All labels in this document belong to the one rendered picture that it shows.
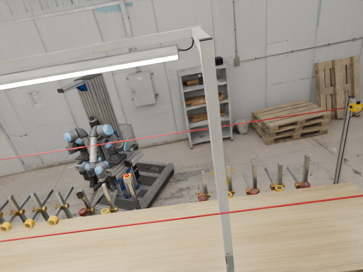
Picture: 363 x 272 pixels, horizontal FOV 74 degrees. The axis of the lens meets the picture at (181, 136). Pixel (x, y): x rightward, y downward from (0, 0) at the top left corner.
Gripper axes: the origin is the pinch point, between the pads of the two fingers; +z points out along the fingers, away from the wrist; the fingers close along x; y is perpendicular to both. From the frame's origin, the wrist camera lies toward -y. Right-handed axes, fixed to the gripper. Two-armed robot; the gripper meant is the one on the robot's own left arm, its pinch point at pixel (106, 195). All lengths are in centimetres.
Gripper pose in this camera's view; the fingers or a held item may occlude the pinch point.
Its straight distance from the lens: 277.0
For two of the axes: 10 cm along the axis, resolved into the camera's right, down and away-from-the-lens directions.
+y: 9.2, -3.0, 2.4
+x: -3.5, -3.9, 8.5
